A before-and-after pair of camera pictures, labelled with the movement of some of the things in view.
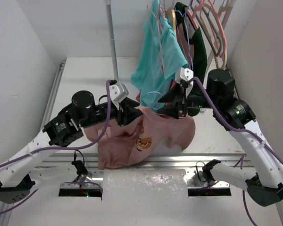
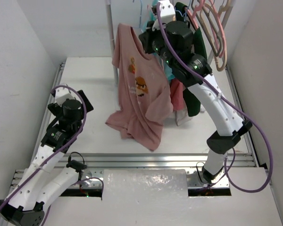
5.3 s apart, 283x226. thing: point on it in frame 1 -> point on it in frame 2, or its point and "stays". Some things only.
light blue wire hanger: (152, 92) -> (140, 14)
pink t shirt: (132, 143) -> (144, 93)
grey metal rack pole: (108, 3) stays
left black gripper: (122, 114) -> (85, 101)
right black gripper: (178, 92) -> (148, 36)
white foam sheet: (145, 184) stays
